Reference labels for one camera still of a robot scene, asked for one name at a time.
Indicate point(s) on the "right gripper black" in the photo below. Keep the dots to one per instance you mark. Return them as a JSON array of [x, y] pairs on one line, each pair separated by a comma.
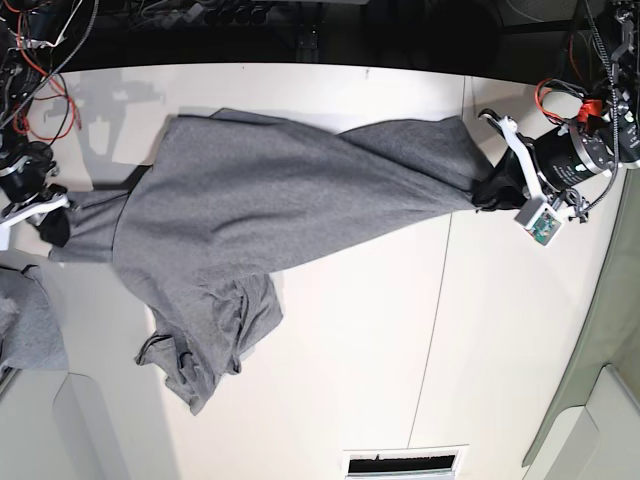
[[24, 172]]

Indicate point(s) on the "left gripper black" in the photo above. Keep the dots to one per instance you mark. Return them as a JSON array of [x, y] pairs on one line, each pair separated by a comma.
[[565, 160]]

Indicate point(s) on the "grey t-shirt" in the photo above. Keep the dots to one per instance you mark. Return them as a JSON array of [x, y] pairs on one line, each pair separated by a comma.
[[234, 197]]

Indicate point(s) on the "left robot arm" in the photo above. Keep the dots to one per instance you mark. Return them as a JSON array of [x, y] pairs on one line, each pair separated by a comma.
[[592, 102]]

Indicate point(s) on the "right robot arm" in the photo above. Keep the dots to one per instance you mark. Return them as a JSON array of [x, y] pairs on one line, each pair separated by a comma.
[[38, 40]]

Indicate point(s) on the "grey cloth pile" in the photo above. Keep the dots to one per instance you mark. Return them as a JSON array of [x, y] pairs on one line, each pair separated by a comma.
[[30, 335]]

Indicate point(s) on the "white floor vent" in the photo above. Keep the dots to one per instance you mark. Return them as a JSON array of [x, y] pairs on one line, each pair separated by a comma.
[[404, 464]]

